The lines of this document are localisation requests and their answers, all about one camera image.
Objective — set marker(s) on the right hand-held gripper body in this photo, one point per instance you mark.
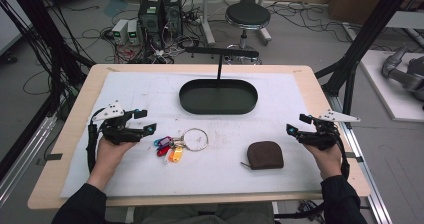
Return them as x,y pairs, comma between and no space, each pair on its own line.
321,135

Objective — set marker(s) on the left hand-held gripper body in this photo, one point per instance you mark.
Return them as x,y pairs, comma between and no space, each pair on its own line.
115,132

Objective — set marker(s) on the brown coin purse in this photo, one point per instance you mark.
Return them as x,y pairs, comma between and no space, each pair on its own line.
265,155

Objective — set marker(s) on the black oval tray with hanger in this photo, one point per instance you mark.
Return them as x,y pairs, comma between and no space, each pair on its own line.
216,99

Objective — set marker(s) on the person's right hand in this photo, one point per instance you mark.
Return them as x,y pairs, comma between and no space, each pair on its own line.
325,162

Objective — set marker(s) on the person's left hand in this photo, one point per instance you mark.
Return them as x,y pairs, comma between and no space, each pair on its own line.
110,159

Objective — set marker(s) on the black tape strip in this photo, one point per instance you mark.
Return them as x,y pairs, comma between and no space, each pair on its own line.
53,157
354,156

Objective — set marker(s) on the white platform board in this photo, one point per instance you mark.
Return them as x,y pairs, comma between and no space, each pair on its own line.
383,94

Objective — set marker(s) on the grey power supply unit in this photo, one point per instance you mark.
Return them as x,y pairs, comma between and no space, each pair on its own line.
119,30
133,32

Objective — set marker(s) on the white table mat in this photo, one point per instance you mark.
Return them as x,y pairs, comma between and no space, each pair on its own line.
216,182

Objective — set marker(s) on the black computer tower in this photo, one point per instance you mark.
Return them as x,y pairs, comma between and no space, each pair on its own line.
173,12
150,20

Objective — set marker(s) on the person's legs in grey trousers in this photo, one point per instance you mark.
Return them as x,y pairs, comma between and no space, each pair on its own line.
206,215

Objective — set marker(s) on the white metal stand leg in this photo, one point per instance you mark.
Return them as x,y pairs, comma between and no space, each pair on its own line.
207,24

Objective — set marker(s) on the black round stool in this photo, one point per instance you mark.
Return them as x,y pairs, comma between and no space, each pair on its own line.
248,14

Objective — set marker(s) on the cardboard box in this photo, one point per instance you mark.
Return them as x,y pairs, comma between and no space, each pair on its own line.
360,4

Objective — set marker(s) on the aluminium rail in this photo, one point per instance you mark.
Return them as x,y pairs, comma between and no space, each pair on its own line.
23,157
370,184

